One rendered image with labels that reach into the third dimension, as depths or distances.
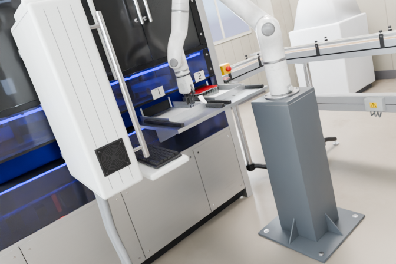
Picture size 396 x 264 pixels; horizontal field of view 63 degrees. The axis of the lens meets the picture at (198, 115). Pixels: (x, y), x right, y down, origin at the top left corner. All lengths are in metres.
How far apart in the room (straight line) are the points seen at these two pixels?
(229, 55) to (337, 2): 1.73
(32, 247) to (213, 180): 1.16
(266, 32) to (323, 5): 2.66
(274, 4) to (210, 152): 3.38
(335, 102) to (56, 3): 2.10
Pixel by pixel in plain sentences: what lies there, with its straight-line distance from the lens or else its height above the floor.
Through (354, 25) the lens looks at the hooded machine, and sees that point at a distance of 4.43.
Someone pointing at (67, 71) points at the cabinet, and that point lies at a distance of 1.23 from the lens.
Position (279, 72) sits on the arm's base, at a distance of 1.76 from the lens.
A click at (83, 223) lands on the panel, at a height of 0.51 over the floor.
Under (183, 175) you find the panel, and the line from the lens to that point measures 2.16.
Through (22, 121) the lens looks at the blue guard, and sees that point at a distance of 1.76.
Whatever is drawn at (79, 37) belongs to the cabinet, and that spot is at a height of 1.41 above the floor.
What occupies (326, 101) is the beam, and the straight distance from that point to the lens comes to 2.76.
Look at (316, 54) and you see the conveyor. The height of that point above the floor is 0.90.
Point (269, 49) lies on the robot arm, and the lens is 1.73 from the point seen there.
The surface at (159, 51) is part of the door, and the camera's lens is 2.05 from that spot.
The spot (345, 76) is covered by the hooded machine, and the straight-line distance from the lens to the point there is 4.28.
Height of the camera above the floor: 1.32
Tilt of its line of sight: 14 degrees down
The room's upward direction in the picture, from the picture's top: 16 degrees counter-clockwise
